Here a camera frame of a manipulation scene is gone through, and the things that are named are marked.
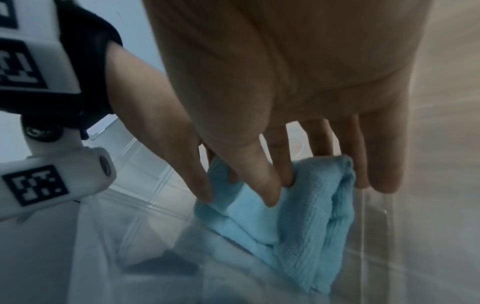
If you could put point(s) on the person's left hand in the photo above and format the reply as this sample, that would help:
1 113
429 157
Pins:
146 101

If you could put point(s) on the person's right hand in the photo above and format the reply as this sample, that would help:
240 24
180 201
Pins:
285 59

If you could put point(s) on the light blue cloth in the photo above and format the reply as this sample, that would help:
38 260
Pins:
307 231

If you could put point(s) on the clear plastic container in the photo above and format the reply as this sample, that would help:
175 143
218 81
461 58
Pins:
150 196

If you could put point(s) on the white wrist tracker with markers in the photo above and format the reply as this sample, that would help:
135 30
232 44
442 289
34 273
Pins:
41 59

